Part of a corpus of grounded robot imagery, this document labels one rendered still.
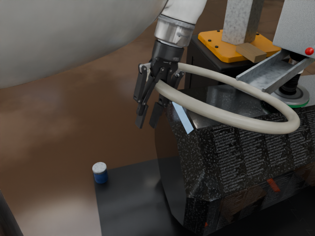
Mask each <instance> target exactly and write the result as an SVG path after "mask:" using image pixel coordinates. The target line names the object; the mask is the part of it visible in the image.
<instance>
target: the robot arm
mask: <svg viewBox="0 0 315 236"><path fill-rule="evenodd" d="M206 2H207V0H0V89H3V88H8V87H12V86H17V85H21V84H24V83H28V82H31V81H35V80H39V79H42V78H45V77H49V76H52V75H55V74H58V73H62V72H64V71H67V70H70V69H73V68H75V67H78V66H81V65H84V64H87V63H89V62H92V61H94V60H97V59H99V58H101V57H104V56H106V55H108V54H110V53H112V52H114V51H116V50H118V49H120V48H122V47H124V46H126V45H128V44H129V43H131V42H132V41H133V40H135V39H136V38H137V37H138V36H140V35H141V34H142V33H143V32H144V31H145V30H146V29H147V27H149V26H150V25H151V24H152V23H153V22H154V21H155V20H156V19H157V18H158V21H157V25H156V29H155V33H154V37H156V38H157V39H156V40H155V43H154V47H153V50H152V57H151V59H150V60H149V62H148V63H146V64H142V63H139V64H138V70H139V73H138V77H137V82H136V86H135V91H134V96H133V99H134V100H135V101H136V102H137V103H138V106H137V110H136V113H137V117H136V121H135V124H136V125H137V127H138V128H139V129H142V127H143V123H144V120H145V116H146V113H147V110H148V105H147V104H146V103H147V101H148V99H149V97H150V95H151V93H152V91H153V89H154V87H155V85H156V83H158V81H159V79H160V80H162V81H163V82H165V83H166V84H168V85H169V86H171V87H173V88H174V89H176V90H177V88H178V85H179V83H180V80H181V79H182V77H183V76H184V74H185V73H184V72H183V71H181V70H180V69H178V63H179V62H180V61H181V58H182V55H183V52H184V48H183V47H187V46H188V45H189V43H190V39H191V36H192V34H193V31H194V29H195V25H196V22H197V20H198V18H199V16H200V15H201V14H202V12H203V10H204V7H205V5H206ZM149 69H150V74H149V76H148V80H147V82H146V79H147V73H148V72H149ZM172 75H173V76H172ZM171 77H172V78H171ZM145 83H146V84H145ZM167 104H169V105H171V104H172V101H171V100H169V99H168V98H166V97H164V96H163V95H161V94H159V99H158V102H155V105H154V108H153V111H152V114H151V117H150V121H149V124H150V125H151V126H152V127H153V128H156V127H157V124H158V120H159V117H160V116H161V115H162V112H163V109H164V108H166V107H167V106H168V105H167ZM0 236H24V235H23V233H22V231H21V229H20V228H19V226H18V224H17V222H16V220H15V218H14V216H13V214H12V212H11V210H10V208H9V206H8V204H7V202H6V200H5V198H4V196H3V194H2V192H1V190H0Z"/></svg>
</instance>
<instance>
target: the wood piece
mask: <svg viewBox="0 0 315 236"><path fill-rule="evenodd" d="M236 52H238V53H239V54H241V55H242V56H244V57H245V58H247V59H249V60H250V61H252V62H253V63H255V62H259V61H263V60H265V59H266V56H267V53H265V52H264V51H262V50H260V49H258V48H257V47H255V46H253V45H252V44H250V43H248V42H247V43H243V44H238V45H237V46H236Z"/></svg>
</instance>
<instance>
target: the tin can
mask: <svg viewBox="0 0 315 236"><path fill-rule="evenodd" d="M92 170H93V173H94V177H95V181H96V182H97V183H99V184H102V183H105V182H106V181H107V180H108V174H107V168H106V164H105V163H103V162H97V163H95V164H94V165H93V167H92Z"/></svg>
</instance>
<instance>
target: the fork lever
mask: <svg viewBox="0 0 315 236"><path fill-rule="evenodd" d="M290 52H291V51H289V50H286V49H282V50H280V51H278V52H277V53H275V54H273V55H272V56H270V57H268V58H267V59H265V60H263V61H262V62H260V63H258V64H256V65H255V66H253V67H251V68H250V69H248V70H246V71H244V72H243V73H241V74H239V75H238V76H236V80H237V81H242V82H245V83H247V84H250V85H252V86H254V87H256V88H258V89H260V90H262V92H266V93H268V94H271V93H273V92H274V91H275V90H277V89H278V88H279V87H281V86H282V85H283V84H285V83H286V82H287V81H289V80H290V79H291V78H293V77H294V76H295V75H297V74H298V73H299V72H301V71H302V70H303V69H305V68H306V67H307V66H309V65H310V64H312V63H313V62H314V61H315V59H313V58H310V57H306V58H305V59H303V60H302V61H301V62H299V63H298V64H296V65H293V64H290V63H287V62H284V61H282V59H283V58H285V57H287V56H288V55H290ZM234 88H236V87H234ZM236 89H238V90H241V89H239V88H236ZM241 91H243V90H241ZM243 92H245V93H247V94H249V95H251V96H253V97H256V96H254V95H252V94H250V93H248V92H246V91H243ZM256 98H258V97H256ZM258 99H260V98H258ZM260 100H261V99H260Z"/></svg>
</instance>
